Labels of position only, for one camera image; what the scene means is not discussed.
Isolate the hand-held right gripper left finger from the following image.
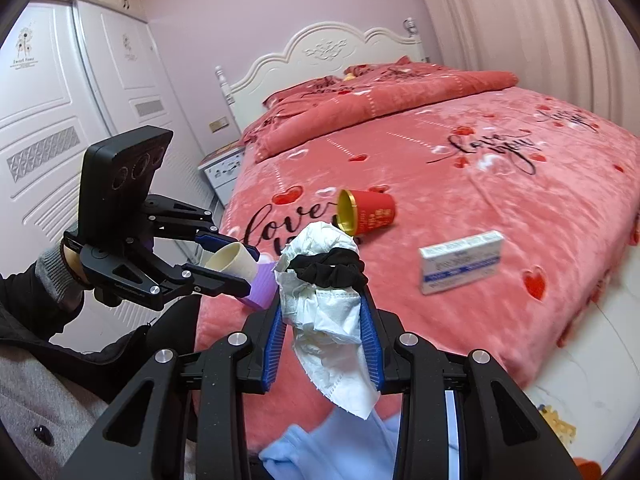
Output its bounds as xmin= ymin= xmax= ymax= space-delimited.
xmin=55 ymin=302 xmax=288 ymax=480

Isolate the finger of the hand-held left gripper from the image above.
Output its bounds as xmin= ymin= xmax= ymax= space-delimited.
xmin=148 ymin=252 xmax=251 ymax=311
xmin=145 ymin=192 xmax=242 ymax=257

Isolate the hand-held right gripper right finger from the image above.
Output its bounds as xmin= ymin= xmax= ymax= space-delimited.
xmin=359 ymin=287 xmax=585 ymax=480

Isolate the small cream paper cup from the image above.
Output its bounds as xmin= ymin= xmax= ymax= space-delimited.
xmin=205 ymin=241 xmax=261 ymax=278

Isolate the purple ribbed silicone cup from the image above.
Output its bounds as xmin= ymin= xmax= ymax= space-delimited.
xmin=237 ymin=259 xmax=279 ymax=310

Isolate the black hair scrunchie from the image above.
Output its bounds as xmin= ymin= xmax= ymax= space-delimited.
xmin=290 ymin=247 xmax=366 ymax=291

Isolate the person's left forearm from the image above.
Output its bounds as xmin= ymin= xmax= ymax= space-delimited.
xmin=0 ymin=222 xmax=86 ymax=343

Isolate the white nightstand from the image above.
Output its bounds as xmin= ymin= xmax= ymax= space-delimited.
xmin=199 ymin=142 xmax=246 ymax=206

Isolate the light blue cloth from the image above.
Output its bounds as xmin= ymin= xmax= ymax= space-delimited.
xmin=260 ymin=405 xmax=411 ymax=480

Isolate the white wardrobe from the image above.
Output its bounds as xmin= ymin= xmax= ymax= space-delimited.
xmin=0 ymin=0 xmax=236 ymax=346

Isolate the large white blue medicine box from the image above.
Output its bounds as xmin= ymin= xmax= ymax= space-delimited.
xmin=419 ymin=230 xmax=505 ymax=296

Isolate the red paper cup gold inside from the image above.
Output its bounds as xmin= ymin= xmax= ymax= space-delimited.
xmin=336 ymin=188 xmax=397 ymax=237

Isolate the pink printed pillow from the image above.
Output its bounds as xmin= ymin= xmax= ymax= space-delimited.
xmin=262 ymin=76 xmax=347 ymax=107
xmin=344 ymin=56 xmax=417 ymax=82

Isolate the yellow patterned object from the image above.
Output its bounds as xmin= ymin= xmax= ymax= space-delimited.
xmin=537 ymin=402 xmax=578 ymax=443

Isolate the person's grey coat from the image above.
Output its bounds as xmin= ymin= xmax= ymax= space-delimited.
xmin=0 ymin=305 xmax=201 ymax=480

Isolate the folded pink quilt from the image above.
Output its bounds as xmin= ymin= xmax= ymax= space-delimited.
xmin=241 ymin=69 xmax=520 ymax=163

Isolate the white bed headboard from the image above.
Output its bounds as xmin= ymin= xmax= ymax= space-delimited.
xmin=215 ymin=17 xmax=432 ymax=133

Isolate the orange stool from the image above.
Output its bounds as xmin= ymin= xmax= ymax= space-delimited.
xmin=570 ymin=457 xmax=607 ymax=480

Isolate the pink curtain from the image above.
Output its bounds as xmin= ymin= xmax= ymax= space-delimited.
xmin=410 ymin=0 xmax=640 ymax=136

